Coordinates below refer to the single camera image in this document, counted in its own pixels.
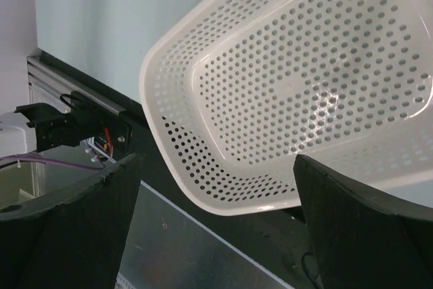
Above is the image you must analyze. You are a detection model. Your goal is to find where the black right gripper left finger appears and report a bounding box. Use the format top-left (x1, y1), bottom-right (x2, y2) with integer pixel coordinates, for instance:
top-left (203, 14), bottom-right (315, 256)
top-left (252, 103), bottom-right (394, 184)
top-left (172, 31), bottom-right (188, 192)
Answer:
top-left (1, 154), bottom-right (142, 288)

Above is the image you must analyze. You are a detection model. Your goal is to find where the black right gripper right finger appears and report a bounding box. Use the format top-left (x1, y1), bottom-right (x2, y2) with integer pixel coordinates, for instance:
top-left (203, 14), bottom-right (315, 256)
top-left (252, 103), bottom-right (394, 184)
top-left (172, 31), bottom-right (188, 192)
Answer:
top-left (293, 155), bottom-right (432, 288)

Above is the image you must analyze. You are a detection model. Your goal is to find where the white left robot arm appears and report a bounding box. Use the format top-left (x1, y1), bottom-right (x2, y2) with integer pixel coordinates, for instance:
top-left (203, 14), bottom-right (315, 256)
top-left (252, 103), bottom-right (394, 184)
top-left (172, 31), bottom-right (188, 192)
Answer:
top-left (1, 98), bottom-right (131, 171)

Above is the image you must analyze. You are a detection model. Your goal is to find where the white perforated plastic basket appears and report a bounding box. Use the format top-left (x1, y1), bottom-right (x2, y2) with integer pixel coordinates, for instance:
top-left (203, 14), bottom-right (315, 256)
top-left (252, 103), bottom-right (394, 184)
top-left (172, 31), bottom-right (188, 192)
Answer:
top-left (139, 0), bottom-right (432, 216)

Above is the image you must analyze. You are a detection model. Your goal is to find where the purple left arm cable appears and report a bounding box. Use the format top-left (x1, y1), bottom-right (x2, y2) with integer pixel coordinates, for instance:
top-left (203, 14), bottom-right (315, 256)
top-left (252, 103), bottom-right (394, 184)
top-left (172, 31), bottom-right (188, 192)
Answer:
top-left (0, 155), bottom-right (106, 171)

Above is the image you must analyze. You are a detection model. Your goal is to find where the aluminium frame rail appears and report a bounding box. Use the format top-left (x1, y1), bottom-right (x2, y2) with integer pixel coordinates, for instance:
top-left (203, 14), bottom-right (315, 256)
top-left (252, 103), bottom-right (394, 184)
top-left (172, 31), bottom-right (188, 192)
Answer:
top-left (27, 57), bottom-right (124, 115)

